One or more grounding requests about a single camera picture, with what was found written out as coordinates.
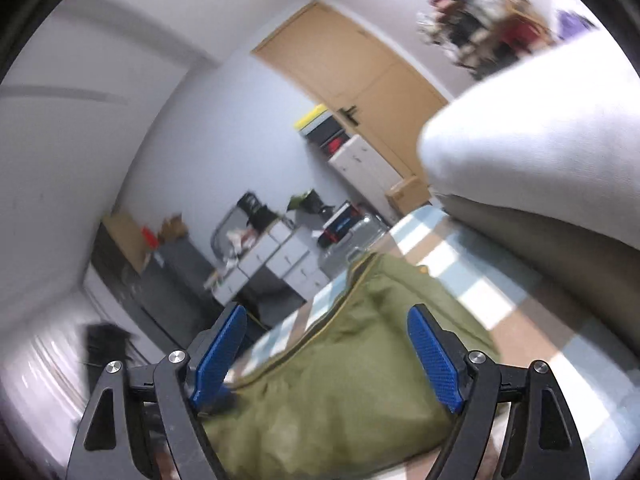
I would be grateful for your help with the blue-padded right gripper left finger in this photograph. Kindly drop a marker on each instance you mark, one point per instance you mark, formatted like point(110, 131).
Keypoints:
point(113, 441)

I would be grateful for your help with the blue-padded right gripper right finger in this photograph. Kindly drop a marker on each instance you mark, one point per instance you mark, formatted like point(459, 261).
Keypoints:
point(541, 441)

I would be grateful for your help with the green and mustard varsity jacket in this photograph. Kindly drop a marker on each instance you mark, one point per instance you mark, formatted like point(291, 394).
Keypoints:
point(350, 397)

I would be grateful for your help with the checkered floor rug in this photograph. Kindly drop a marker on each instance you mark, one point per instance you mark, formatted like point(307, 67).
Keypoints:
point(530, 316)

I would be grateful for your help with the black refrigerator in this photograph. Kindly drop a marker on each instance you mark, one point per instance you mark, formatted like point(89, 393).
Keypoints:
point(166, 299)

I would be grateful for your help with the open cardboard box on fridge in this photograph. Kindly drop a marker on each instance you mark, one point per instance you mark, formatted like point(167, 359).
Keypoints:
point(172, 229)

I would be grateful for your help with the white drawer desk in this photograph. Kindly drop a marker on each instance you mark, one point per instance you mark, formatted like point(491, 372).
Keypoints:
point(285, 254)

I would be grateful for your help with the black coffee machine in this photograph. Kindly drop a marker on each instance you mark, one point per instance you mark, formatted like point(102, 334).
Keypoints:
point(259, 216)

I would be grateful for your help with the silver aluminium suitcase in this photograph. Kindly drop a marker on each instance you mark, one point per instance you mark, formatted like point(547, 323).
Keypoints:
point(354, 244)

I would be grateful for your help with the upper cardboard box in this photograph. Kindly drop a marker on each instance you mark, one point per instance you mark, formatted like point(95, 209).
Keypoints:
point(408, 195)

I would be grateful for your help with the black red box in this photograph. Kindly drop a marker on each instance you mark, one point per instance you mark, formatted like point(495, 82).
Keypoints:
point(338, 226)

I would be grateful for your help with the stacked shoe boxes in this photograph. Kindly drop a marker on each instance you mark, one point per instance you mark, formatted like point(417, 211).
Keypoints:
point(321, 129)

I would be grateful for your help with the wooden door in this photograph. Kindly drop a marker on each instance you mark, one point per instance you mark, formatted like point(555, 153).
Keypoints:
point(370, 88)

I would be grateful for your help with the purple bag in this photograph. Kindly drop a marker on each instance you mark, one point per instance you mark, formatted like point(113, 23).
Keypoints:
point(570, 25)

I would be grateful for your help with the wooden shoe rack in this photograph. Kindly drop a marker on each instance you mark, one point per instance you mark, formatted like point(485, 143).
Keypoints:
point(484, 36)

